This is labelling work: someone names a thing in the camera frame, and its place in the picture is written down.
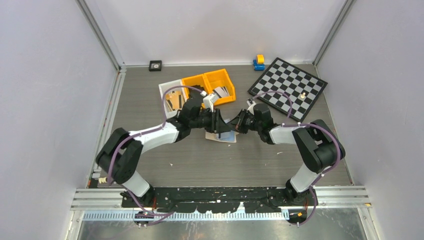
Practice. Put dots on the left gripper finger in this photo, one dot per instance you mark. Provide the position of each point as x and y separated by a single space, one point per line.
220 124
224 134

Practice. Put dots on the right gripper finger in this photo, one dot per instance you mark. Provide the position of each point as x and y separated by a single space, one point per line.
239 128
238 120

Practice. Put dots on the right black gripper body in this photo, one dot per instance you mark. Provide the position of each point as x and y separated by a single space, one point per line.
249 122

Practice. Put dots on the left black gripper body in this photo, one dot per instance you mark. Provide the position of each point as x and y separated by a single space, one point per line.
207 120

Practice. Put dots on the beige leather card holder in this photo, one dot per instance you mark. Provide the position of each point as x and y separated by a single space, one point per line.
209 136

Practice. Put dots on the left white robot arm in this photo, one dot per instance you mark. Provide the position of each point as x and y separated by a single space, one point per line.
120 154

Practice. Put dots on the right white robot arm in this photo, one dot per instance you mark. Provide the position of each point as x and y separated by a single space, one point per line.
318 146

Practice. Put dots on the white striped card in bin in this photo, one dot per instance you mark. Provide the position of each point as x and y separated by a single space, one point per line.
221 92

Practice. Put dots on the black cards in orange bin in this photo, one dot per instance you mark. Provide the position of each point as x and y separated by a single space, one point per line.
199 87

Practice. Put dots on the gold cards in white bin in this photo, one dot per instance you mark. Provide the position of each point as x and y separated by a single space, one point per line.
174 100

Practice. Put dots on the white plastic bin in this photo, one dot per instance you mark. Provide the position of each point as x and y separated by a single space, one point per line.
164 88

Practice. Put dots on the middle orange plastic bin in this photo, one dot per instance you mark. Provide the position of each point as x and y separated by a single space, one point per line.
199 79

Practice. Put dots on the orange plastic bin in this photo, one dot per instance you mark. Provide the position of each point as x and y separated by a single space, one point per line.
199 79
220 83

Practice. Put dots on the right orange plastic bin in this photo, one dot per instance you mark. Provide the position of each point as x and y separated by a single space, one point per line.
220 83

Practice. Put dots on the blue yellow toy car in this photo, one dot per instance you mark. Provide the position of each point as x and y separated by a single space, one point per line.
259 62

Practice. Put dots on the black white chessboard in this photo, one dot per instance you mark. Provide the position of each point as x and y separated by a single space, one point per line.
285 83

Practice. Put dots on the small black square box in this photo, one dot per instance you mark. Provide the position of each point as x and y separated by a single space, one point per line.
155 65

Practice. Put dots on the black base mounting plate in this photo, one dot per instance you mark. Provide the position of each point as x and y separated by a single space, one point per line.
218 200

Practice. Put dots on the small beige chess piece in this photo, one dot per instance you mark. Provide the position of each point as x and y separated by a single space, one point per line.
102 180

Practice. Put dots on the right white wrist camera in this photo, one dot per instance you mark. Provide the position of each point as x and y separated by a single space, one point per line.
251 103

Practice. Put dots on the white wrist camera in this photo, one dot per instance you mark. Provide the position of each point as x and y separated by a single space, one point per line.
251 103
209 100

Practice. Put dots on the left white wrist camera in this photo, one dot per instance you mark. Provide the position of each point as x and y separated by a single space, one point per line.
209 100

